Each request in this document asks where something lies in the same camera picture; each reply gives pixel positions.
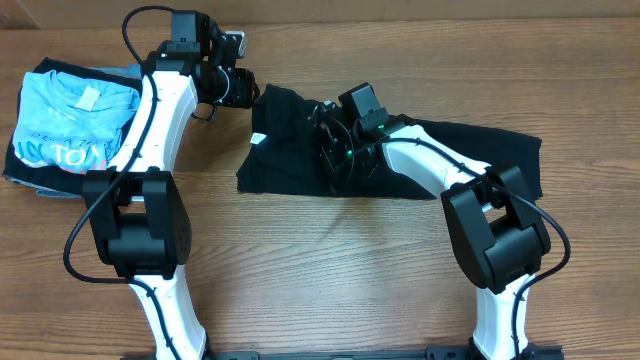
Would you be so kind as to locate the black t-shirt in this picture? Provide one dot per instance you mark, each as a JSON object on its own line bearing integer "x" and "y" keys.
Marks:
{"x": 286, "y": 160}

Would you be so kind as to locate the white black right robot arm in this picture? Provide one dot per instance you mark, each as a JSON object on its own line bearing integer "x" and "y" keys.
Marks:
{"x": 495, "y": 228}

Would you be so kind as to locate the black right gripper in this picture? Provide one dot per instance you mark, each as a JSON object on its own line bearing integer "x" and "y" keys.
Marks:
{"x": 335, "y": 164}

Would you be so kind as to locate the light blue printed t-shirt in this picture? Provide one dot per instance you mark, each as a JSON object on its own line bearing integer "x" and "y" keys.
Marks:
{"x": 71, "y": 122}

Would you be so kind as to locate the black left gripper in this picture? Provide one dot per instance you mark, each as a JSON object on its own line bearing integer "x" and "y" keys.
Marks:
{"x": 242, "y": 96}

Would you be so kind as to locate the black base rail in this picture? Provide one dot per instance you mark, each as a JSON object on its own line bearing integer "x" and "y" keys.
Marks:
{"x": 340, "y": 355}

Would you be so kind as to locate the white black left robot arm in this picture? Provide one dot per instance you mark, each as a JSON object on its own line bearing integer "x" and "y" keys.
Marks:
{"x": 138, "y": 220}

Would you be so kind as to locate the black folded garment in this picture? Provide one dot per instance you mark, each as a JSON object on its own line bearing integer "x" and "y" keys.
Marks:
{"x": 18, "y": 172}

